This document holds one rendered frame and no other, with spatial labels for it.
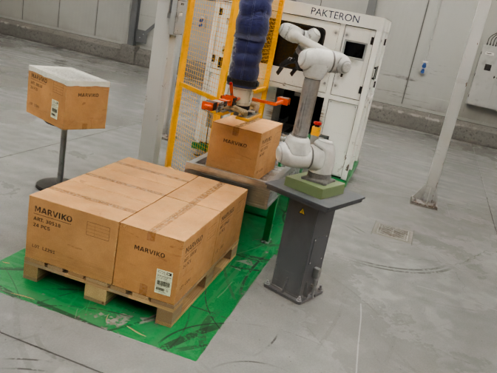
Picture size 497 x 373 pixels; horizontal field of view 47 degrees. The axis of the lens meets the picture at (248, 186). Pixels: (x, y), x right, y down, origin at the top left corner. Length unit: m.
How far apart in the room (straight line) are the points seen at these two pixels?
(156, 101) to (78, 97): 0.77
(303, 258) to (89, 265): 1.38
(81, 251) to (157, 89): 2.16
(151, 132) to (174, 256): 2.28
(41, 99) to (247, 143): 1.82
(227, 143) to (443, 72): 8.86
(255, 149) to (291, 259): 0.91
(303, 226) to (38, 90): 2.56
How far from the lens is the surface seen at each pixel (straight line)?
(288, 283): 3.94
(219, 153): 4.36
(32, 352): 3.13
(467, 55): 6.79
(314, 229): 3.72
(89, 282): 3.52
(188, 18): 5.62
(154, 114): 5.25
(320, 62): 3.47
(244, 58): 4.00
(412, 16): 12.75
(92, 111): 4.90
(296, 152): 3.58
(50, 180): 5.39
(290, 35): 3.95
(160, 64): 5.18
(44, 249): 3.62
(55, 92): 4.87
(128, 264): 3.34
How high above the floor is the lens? 1.80
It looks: 17 degrees down
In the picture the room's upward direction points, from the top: 11 degrees clockwise
